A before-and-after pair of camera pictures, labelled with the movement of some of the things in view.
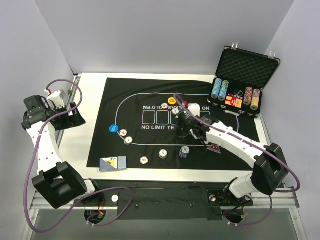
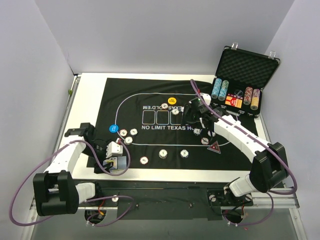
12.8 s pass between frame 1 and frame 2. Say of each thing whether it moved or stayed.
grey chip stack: stayed
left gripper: moved
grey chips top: stayed
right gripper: moved
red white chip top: stayed
